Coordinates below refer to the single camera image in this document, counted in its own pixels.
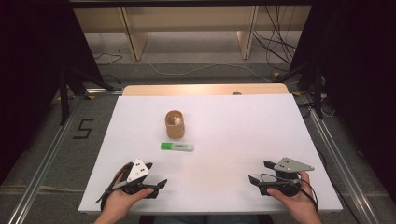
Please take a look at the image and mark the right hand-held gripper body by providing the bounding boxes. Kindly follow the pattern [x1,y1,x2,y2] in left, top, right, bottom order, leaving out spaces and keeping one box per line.
[258,157,316,198]

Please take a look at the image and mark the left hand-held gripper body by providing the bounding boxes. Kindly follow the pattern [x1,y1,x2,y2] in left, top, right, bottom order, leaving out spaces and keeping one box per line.
[120,158,160,200]

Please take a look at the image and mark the person's left hand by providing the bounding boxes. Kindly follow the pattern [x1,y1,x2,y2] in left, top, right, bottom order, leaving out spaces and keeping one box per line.
[100,173,156,217]

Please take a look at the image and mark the person's right hand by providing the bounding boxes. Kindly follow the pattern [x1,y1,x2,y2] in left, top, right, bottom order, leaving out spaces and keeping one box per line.
[266,171,319,217]

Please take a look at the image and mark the green and white highlighter pen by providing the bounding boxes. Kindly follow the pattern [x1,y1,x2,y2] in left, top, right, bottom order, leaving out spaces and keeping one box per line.
[160,141,195,153]

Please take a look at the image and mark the brown cup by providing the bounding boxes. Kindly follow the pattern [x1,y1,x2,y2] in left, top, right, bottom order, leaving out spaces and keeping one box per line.
[164,109,186,140]

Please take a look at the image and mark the white table cover sheet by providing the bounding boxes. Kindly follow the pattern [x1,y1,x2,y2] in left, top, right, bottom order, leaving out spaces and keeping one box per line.
[78,93,344,216]

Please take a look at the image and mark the black tape floor mark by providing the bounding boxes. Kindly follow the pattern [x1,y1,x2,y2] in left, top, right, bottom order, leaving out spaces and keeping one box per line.
[72,118,95,140]

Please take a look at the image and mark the black tripod stand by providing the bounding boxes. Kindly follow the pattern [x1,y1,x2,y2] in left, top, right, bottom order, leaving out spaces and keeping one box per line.
[57,65,117,126]
[273,61,325,121]

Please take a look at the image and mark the wooden table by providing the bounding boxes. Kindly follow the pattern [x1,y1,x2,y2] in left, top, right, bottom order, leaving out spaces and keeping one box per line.
[122,82,290,97]

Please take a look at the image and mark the black curtain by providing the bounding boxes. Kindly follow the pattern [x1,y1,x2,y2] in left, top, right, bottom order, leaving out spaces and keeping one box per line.
[0,0,105,188]
[289,0,396,197]

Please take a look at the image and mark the light wooden desk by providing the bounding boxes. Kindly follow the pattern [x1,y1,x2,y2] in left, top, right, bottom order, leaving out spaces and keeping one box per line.
[72,5,313,62]

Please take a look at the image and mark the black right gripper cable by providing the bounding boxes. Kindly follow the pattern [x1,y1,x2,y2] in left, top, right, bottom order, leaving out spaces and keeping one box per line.
[260,173,319,213]

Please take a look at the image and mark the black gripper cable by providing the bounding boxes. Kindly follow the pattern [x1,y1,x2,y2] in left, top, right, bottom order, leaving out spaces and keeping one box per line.
[94,161,134,205]
[260,173,319,213]

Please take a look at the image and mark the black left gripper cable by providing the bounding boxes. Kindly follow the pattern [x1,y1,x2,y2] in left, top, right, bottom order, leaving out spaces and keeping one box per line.
[94,161,134,205]

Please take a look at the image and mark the aluminium floor rail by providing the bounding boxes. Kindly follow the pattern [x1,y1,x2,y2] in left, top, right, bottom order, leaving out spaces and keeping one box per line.
[7,95,84,224]
[303,94,380,224]

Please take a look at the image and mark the short aluminium rail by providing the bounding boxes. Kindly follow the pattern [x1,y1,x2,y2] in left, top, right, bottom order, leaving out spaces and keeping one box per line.
[85,87,124,96]

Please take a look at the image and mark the thin black floor cable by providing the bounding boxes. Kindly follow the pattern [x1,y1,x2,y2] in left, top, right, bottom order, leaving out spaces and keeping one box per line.
[93,51,124,66]

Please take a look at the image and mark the bundle of black hanging cables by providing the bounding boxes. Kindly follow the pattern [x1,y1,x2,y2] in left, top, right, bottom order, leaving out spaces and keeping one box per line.
[251,5,301,73]

